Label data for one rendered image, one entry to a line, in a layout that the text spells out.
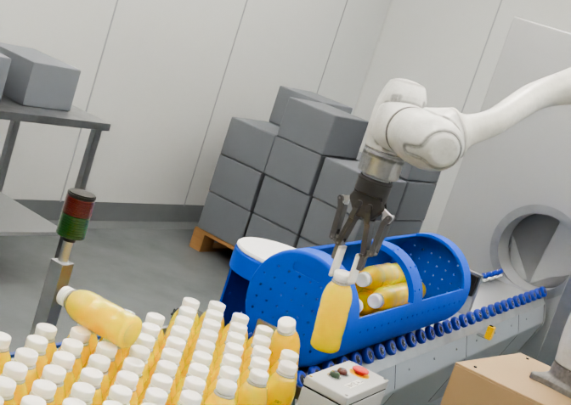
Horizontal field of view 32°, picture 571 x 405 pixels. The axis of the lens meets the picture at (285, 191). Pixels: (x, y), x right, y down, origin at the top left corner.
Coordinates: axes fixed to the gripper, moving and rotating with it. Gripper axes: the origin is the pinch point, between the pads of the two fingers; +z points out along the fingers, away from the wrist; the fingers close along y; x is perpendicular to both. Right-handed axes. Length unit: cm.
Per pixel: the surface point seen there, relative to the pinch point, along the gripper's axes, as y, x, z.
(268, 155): 230, -359, 51
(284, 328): 5.9, 7.2, 16.5
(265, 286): 26.0, -17.5, 18.1
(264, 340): 9.2, 7.4, 21.0
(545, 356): -15, -158, 41
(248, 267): 56, -62, 30
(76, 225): 50, 29, 9
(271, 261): 26.6, -17.6, 11.8
